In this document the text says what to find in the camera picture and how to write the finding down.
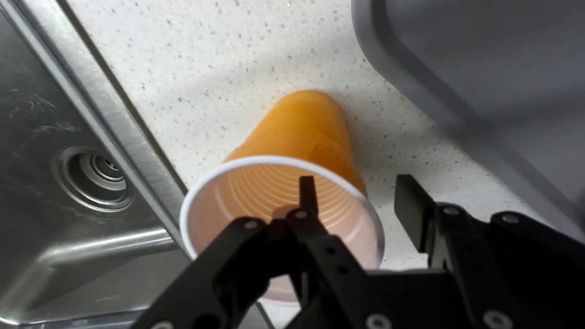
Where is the orange plastic cup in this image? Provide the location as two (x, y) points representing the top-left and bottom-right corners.
(177, 88), (388, 303)

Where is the grey plastic tray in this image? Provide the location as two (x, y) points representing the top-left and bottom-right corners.
(349, 0), (585, 232)

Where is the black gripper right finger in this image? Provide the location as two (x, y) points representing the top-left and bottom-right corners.
(393, 172), (585, 329)

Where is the stainless steel sink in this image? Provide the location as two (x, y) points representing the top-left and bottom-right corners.
(0, 0), (272, 329)

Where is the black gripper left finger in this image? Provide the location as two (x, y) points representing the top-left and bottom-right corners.
(130, 176), (369, 329)

